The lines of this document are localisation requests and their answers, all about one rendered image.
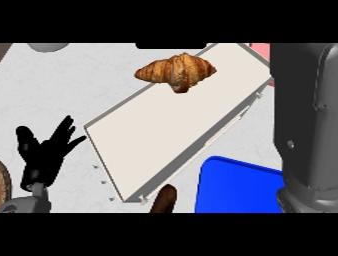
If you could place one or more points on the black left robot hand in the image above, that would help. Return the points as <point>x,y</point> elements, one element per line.
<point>46,153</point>

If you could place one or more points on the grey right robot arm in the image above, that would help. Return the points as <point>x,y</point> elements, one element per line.
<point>314,126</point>

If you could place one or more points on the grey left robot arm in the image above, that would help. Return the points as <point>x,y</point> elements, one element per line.
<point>32,201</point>

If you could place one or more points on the white tiered shelf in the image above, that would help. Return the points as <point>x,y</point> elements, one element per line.
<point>181,120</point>

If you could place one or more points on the golden brown croissant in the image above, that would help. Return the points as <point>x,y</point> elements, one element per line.
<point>179,70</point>

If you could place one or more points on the blue tray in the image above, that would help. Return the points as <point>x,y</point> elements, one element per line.
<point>238,188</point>

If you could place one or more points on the dark brown bread loaf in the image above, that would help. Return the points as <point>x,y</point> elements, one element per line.
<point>165,200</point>

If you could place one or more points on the grey round object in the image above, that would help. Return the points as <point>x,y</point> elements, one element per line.
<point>48,47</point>

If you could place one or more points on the pink flat object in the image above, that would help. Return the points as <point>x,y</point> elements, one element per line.
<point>262,53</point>

